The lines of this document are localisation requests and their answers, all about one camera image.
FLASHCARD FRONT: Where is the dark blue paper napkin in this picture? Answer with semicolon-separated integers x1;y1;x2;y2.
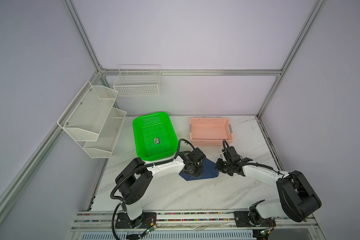
179;159;219;181

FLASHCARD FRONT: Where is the green plastic basket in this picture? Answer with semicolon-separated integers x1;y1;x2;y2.
133;112;178;162

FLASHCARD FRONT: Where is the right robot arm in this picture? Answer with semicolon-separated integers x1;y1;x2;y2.
216;146;322;226

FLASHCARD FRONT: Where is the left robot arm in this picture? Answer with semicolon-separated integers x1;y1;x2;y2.
110;148;207;221

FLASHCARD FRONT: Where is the pink plastic basket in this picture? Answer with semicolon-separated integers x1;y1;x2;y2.
190;118;234;147

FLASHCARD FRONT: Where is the white mesh lower shelf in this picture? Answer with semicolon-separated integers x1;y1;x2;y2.
84;108;127;159

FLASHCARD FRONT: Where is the white mesh shelf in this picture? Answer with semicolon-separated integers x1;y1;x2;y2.
57;82;118;142
84;108;127;159

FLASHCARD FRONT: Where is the white mesh upper shelf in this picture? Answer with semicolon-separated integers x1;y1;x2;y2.
57;82;118;142

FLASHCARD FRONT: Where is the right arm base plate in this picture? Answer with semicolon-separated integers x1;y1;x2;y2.
234;211;276;228

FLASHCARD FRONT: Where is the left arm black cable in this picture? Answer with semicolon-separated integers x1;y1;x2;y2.
109;138;196;240

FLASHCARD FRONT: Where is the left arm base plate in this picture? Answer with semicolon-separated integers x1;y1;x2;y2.
115;212;157;229

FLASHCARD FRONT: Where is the white wire wall basket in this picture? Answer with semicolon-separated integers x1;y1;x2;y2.
113;65;162;97

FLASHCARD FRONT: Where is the aluminium mounting rail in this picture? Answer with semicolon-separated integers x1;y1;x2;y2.
71;210;319;232

